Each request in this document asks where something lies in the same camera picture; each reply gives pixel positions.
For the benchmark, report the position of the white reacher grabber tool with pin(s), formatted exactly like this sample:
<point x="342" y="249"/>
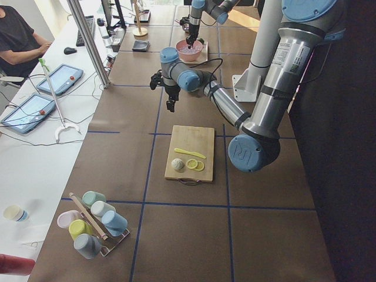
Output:
<point x="64" y="125"/>

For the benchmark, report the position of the blue teach pendant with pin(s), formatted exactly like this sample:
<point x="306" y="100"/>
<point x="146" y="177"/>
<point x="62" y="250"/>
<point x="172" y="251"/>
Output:
<point x="30" y="113"/>
<point x="64" y="77"/>

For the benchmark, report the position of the red bottle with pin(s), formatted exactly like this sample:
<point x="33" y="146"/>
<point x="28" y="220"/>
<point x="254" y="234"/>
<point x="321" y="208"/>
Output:
<point x="14" y="265"/>

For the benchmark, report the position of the grey cup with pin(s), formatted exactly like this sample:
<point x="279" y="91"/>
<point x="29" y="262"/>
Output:
<point x="87" y="245"/>

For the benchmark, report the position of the wooden rack handle rod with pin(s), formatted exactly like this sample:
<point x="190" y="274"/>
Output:
<point x="87" y="215"/>

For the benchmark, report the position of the far blue teach pendant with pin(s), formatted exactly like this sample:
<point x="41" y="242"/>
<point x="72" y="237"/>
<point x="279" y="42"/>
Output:
<point x="64" y="77"/>

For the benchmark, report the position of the yellow cup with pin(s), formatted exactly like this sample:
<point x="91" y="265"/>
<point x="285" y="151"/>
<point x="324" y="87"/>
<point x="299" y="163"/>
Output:
<point x="78" y="227"/>

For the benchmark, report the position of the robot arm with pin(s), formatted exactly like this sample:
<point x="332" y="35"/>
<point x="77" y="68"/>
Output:
<point x="288" y="33"/>
<point x="219" y="13"/>

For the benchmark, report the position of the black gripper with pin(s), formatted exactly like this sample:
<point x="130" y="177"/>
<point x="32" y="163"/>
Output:
<point x="172" y="91"/>
<point x="193" y="29"/>

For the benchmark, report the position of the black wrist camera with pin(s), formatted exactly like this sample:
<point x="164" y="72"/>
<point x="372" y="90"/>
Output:
<point x="156" y="80"/>

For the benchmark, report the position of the dark square dish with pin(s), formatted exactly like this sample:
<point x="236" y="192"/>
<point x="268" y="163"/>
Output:
<point x="140" y="46"/>

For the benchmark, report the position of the white dough ball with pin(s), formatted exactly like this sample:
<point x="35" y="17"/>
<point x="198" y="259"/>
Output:
<point x="177" y="164"/>

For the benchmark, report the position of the white paper cup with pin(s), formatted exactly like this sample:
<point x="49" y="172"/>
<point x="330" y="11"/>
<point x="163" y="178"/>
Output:
<point x="15" y="213"/>

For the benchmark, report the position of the light blue cup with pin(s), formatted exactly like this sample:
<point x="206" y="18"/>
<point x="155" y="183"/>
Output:
<point x="114" y="222"/>

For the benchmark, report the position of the wooden stand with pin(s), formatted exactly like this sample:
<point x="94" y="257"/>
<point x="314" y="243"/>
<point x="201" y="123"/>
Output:
<point x="140" y="31"/>

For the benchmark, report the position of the lemon slice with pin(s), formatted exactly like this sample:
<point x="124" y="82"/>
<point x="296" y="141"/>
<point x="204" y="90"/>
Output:
<point x="200" y="166"/>
<point x="192" y="163"/>

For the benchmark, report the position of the wooden cutting board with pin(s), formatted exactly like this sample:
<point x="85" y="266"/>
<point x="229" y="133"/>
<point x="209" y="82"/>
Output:
<point x="191" y="139"/>

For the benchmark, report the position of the black computer mouse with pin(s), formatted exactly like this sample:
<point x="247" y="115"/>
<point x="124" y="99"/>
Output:
<point x="69" y="50"/>

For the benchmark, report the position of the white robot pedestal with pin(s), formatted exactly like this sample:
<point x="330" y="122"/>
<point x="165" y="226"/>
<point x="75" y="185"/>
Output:
<point x="247" y="86"/>

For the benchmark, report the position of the mint green cup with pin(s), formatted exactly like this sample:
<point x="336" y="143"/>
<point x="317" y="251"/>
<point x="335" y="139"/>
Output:
<point x="90" y="197"/>

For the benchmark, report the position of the lemon slice lower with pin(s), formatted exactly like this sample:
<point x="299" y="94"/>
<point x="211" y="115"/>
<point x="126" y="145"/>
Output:
<point x="200" y="166"/>

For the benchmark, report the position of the white wire cup rack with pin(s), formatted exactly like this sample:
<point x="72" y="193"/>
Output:
<point x="111" y="243"/>

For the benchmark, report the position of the seated person black shirt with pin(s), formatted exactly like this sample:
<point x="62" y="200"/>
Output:
<point x="21" y="46"/>

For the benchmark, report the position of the lemon slice upper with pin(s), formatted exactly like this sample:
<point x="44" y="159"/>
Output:
<point x="192" y="163"/>

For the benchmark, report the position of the yellow plastic knife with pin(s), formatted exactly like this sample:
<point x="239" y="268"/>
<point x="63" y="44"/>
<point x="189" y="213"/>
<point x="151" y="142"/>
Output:
<point x="186" y="152"/>

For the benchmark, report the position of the pink cup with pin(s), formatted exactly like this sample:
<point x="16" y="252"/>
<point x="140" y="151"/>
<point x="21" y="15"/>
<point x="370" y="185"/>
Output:
<point x="66" y="218"/>

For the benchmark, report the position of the pink bowl with ice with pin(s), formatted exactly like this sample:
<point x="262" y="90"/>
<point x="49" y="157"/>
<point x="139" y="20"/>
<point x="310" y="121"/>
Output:
<point x="186" y="54"/>

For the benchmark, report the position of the near blue teach pendant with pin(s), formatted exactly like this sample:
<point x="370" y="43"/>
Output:
<point x="30" y="113"/>

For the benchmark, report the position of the white serving tray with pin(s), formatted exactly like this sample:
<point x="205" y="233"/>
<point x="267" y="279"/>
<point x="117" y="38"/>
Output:
<point x="203" y="56"/>

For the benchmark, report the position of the aluminium frame post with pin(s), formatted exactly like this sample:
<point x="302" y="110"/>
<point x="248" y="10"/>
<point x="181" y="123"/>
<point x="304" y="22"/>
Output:
<point x="79" y="18"/>

